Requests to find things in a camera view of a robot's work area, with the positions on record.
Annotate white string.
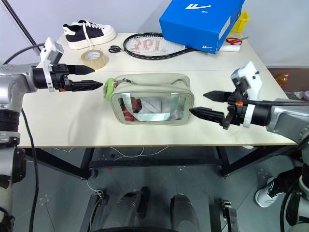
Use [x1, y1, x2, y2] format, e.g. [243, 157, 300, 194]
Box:
[54, 145, 169, 194]

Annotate black diagonal pole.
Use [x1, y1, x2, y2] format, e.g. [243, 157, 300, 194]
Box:
[4, 0, 42, 52]

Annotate black and white sneaker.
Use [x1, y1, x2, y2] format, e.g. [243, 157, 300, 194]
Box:
[62, 20, 117, 50]

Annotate clear green toiletry bag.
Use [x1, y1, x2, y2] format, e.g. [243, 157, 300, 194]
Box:
[110, 72, 193, 126]

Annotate black metal table frame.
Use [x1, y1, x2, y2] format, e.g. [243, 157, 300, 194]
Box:
[24, 145, 302, 180]

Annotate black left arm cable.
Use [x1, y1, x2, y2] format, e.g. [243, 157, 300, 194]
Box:
[0, 43, 45, 232]

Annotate black handled scissors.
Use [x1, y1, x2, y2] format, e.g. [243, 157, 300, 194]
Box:
[108, 45, 125, 54]

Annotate brown packing tape roll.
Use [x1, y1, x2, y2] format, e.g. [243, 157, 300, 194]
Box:
[80, 49, 108, 71]

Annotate yellow plastic bin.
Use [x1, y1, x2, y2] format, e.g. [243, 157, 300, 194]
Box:
[231, 10, 250, 33]

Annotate blue shoe box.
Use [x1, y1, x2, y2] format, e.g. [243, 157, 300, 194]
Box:
[158, 0, 246, 54]

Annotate white shoe of bystander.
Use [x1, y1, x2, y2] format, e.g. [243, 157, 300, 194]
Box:
[255, 176, 281, 208]

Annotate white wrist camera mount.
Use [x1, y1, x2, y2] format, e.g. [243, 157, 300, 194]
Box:
[36, 37, 65, 93]
[230, 60, 263, 128]

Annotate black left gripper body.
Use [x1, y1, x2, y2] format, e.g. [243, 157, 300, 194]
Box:
[49, 63, 73, 92]

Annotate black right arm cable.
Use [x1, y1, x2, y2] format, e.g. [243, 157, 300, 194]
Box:
[241, 93, 309, 107]

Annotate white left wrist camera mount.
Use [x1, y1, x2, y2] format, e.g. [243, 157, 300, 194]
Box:
[36, 37, 65, 93]

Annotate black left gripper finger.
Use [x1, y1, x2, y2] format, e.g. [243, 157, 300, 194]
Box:
[68, 79, 104, 92]
[66, 64, 96, 75]

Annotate dark rounded robot leg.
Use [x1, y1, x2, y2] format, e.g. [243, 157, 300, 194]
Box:
[113, 186, 151, 229]
[169, 193, 200, 230]

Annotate red handled scissors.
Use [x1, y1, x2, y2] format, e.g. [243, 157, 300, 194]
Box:
[226, 36, 249, 46]

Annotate yellow oil bottle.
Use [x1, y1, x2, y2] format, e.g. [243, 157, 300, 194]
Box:
[275, 72, 290, 89]

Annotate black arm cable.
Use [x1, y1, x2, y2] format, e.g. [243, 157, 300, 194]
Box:
[0, 43, 45, 232]
[241, 93, 309, 107]

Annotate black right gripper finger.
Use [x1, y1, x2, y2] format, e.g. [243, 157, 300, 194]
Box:
[203, 90, 234, 103]
[189, 106, 228, 123]

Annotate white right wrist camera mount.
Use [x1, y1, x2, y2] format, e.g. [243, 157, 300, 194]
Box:
[230, 60, 263, 128]

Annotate black tennis racket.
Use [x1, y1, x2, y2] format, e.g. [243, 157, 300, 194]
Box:
[123, 32, 199, 61]

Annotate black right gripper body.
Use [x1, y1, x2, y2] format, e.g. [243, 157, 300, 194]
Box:
[219, 87, 249, 131]

